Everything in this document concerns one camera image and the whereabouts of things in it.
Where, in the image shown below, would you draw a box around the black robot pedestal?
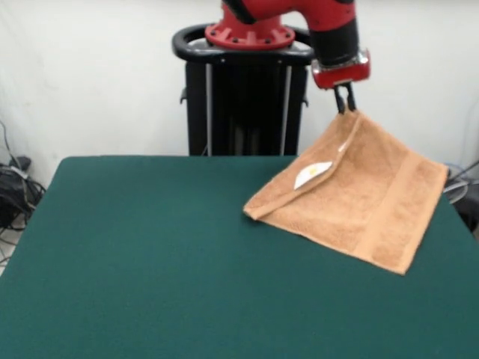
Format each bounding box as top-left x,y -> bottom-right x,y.
171,24 -> 319,156

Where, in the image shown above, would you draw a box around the dark green table cloth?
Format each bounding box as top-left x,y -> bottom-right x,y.
0,155 -> 479,359

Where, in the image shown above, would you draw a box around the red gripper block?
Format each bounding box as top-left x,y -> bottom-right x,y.
311,48 -> 373,115

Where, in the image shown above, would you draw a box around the black cable tangle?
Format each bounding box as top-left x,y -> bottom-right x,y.
443,160 -> 479,233
0,119 -> 48,266

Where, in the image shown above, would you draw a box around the tan terry towel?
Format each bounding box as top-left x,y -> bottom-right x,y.
242,108 -> 450,277

